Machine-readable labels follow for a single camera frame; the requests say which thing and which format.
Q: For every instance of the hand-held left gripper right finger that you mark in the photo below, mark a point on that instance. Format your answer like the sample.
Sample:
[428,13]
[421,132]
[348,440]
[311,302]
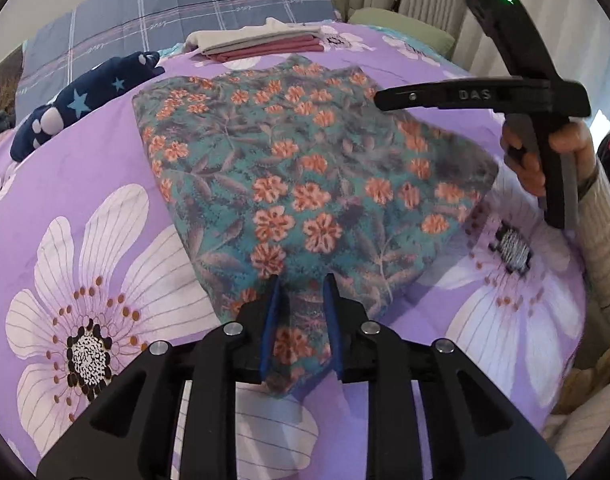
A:
[331,320]

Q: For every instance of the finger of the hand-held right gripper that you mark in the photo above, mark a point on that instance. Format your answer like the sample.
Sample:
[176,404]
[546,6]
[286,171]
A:
[455,95]

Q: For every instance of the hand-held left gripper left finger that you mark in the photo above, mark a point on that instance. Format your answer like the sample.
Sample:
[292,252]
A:
[270,325]

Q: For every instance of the teal orange floral garment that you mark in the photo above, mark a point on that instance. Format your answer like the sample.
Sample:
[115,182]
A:
[295,175]

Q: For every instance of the person's right forearm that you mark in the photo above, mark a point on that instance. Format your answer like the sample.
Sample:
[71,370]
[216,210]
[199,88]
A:
[605,240]

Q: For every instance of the stack of folded clothes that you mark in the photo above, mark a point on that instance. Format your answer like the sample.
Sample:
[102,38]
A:
[245,35]

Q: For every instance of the person's right hand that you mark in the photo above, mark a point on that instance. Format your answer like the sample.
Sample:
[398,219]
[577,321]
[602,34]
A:
[570,140]

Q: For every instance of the green cushion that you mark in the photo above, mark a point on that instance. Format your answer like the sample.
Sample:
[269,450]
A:
[405,25]

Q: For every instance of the purple floral bedsheet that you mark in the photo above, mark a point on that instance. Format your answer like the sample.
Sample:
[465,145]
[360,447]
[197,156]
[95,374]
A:
[100,210]

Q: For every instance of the blue plaid pillow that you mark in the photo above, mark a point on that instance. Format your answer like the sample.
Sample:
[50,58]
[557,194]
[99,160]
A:
[185,5]

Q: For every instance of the navy star print plush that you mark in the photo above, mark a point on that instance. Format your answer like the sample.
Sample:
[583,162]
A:
[95,87]

